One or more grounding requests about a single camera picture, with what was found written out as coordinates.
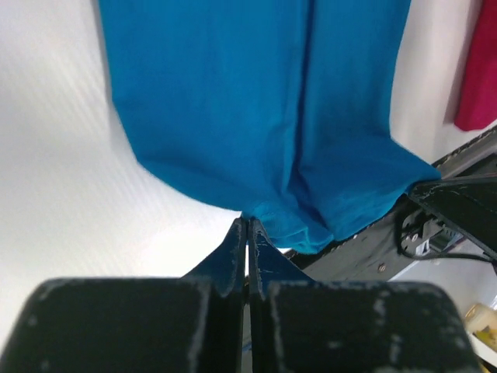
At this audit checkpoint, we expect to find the blue t shirt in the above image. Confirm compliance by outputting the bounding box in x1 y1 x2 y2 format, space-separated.
99 1 440 254

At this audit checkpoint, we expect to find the folded red t shirt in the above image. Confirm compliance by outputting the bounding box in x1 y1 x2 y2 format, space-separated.
454 0 496 131

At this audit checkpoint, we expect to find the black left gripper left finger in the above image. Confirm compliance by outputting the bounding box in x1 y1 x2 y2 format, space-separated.
183 218 247 372

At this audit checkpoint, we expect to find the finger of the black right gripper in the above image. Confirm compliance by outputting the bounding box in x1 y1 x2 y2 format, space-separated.
409 174 496 264

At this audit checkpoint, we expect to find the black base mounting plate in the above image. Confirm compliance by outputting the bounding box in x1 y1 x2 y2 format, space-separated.
285 127 496 281

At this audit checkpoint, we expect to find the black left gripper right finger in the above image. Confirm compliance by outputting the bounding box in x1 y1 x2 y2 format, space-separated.
247 218 311 372

